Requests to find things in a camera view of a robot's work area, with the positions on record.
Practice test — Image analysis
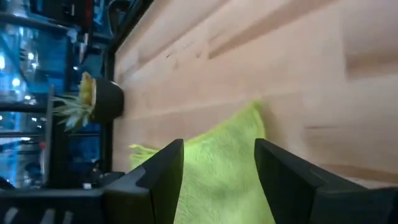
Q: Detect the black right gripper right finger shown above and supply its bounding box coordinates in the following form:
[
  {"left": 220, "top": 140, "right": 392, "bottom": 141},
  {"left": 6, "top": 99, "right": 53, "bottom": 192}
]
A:
[{"left": 254, "top": 138, "right": 398, "bottom": 224}]

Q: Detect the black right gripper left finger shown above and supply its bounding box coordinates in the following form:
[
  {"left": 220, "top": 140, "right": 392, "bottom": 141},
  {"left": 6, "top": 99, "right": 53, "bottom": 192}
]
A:
[{"left": 0, "top": 138, "right": 185, "bottom": 224}]

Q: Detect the lime green microfiber towel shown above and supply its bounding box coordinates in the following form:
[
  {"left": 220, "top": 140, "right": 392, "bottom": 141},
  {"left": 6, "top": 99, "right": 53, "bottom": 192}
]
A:
[{"left": 129, "top": 99, "right": 276, "bottom": 224}]

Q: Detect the succulent in dark pot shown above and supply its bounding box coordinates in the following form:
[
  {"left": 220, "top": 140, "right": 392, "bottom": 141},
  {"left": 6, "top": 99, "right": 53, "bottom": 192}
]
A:
[{"left": 51, "top": 71, "right": 125, "bottom": 133}]

